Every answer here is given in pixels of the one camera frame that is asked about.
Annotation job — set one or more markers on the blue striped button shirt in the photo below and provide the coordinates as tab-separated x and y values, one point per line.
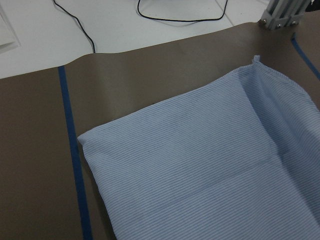
236	159

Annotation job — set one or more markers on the aluminium frame post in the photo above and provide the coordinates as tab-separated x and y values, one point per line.
283	13

